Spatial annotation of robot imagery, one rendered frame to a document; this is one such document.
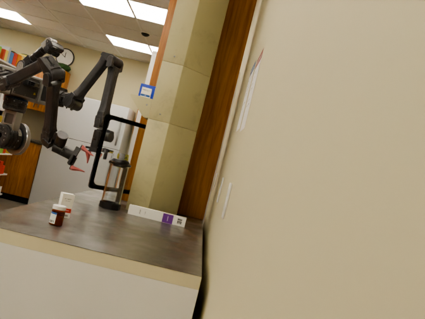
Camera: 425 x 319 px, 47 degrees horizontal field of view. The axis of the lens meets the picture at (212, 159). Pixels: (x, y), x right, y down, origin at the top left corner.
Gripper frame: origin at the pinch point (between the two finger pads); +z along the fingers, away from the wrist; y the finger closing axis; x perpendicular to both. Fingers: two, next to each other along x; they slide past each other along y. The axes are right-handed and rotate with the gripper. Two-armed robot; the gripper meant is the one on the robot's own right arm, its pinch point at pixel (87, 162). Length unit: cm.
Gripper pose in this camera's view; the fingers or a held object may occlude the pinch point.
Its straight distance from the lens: 267.5
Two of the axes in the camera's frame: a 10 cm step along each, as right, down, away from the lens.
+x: -1.9, 1.6, 9.7
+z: 8.8, 4.6, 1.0
